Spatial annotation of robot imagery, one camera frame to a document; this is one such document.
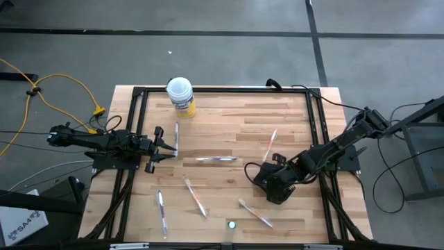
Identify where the yellow Lysol wipes canister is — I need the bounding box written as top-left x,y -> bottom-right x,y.
165,76 -> 198,119

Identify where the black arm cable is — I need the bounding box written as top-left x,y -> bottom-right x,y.
264,78 -> 368,114

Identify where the black metal stand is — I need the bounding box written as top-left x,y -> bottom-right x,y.
383,95 -> 444,202

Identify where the yellow extension cable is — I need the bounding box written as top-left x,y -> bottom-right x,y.
0,57 -> 107,159

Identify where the black aluminium table frame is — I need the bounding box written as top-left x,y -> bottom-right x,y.
78,85 -> 375,244

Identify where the black floor plate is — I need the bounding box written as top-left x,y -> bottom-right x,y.
0,72 -> 40,83

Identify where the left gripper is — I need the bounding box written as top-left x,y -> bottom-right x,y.
140,126 -> 178,174

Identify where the silver bracket strip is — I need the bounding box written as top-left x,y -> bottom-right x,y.
108,242 -> 151,250
302,244 -> 344,250

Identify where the pen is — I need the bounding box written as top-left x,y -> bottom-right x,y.
173,121 -> 180,158
155,189 -> 170,240

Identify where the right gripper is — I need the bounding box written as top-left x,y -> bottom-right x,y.
254,151 -> 300,205

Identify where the black stand bar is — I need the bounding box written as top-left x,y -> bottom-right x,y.
0,175 -> 87,216

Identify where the white labelled box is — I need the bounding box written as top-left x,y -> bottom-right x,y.
0,189 -> 50,248

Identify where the purple toothbrush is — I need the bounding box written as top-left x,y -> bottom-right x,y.
195,156 -> 239,163

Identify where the grey cable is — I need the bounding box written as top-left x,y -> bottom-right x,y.
7,159 -> 95,192

